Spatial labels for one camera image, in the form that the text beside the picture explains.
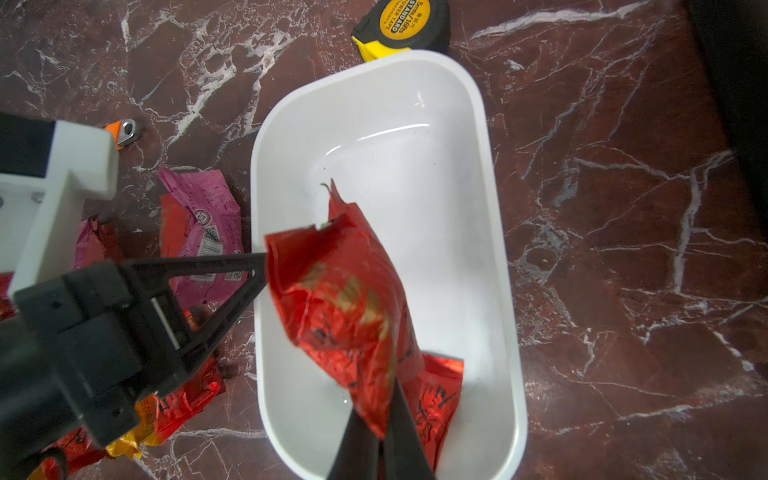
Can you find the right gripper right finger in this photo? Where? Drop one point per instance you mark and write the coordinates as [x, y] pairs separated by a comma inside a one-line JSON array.
[[402, 455]]

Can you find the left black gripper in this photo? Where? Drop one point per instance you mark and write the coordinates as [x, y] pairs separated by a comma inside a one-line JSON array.
[[86, 346]]

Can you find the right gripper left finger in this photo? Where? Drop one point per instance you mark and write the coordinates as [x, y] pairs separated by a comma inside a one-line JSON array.
[[358, 454]]

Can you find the red tea bag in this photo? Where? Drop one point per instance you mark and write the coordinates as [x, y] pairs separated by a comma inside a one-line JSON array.
[[174, 410], [174, 228], [340, 299], [80, 451], [440, 390]]

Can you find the magenta tea bag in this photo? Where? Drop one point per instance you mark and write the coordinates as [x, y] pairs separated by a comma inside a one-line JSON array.
[[215, 229], [96, 242]]

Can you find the white plastic storage box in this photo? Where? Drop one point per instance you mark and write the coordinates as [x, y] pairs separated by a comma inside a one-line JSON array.
[[405, 137]]

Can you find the yellow black tape measure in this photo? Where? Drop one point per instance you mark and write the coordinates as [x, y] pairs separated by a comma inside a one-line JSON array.
[[397, 26]]

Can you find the yellow black toolbox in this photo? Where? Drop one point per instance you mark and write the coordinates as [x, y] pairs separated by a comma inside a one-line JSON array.
[[732, 37]]

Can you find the orange handled adjustable wrench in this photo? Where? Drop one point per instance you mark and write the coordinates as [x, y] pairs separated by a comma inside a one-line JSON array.
[[125, 132]]

